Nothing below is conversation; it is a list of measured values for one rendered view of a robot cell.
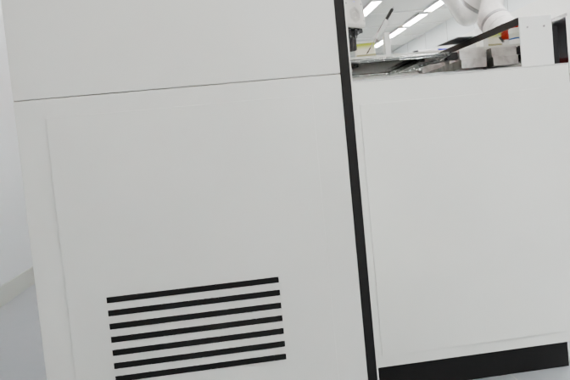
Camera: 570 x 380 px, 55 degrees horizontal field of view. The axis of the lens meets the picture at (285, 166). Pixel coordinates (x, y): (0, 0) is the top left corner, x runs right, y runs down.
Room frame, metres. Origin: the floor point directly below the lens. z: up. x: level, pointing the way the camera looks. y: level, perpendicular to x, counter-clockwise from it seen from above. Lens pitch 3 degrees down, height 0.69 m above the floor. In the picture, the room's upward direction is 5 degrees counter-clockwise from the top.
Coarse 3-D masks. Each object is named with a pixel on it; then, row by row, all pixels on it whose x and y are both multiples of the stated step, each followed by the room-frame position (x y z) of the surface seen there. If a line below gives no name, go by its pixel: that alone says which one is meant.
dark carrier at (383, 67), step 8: (360, 64) 1.66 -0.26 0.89; (368, 64) 1.68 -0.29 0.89; (376, 64) 1.70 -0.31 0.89; (384, 64) 1.72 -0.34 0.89; (392, 64) 1.74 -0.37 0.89; (400, 64) 1.76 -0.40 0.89; (416, 64) 1.81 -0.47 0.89; (352, 72) 1.85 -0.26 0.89; (360, 72) 1.87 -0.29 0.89; (368, 72) 1.90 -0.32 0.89; (376, 72) 1.92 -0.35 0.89; (384, 72) 1.95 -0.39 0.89
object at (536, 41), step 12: (528, 24) 1.48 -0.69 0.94; (540, 24) 1.49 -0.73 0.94; (528, 36) 1.48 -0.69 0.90; (540, 36) 1.49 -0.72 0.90; (528, 48) 1.48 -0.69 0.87; (540, 48) 1.49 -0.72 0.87; (552, 48) 1.49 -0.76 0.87; (528, 60) 1.48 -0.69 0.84; (540, 60) 1.49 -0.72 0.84; (552, 60) 1.49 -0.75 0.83
